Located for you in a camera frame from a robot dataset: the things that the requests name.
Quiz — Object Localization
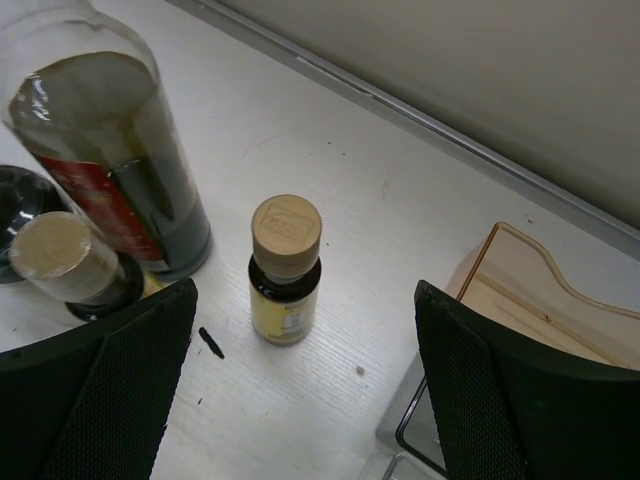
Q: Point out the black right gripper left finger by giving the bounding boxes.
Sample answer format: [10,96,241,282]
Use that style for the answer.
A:
[1,279,198,479]

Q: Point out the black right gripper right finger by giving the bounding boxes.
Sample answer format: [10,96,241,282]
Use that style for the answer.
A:
[414,280,639,479]

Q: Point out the white powder jar black lid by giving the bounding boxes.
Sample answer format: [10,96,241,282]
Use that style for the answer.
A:
[0,164,146,326]

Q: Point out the small yellow-label bottle wooden cap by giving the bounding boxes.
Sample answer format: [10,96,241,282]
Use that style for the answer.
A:
[248,194,322,346]

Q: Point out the tall soy sauce bottle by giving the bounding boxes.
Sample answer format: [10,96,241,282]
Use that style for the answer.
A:
[1,1,212,281]

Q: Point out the amber acrylic tiered organizer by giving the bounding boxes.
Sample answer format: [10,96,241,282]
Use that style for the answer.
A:
[376,223,639,479]

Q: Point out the small black debris piece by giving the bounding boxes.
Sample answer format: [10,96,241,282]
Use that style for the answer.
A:
[198,327,225,359]

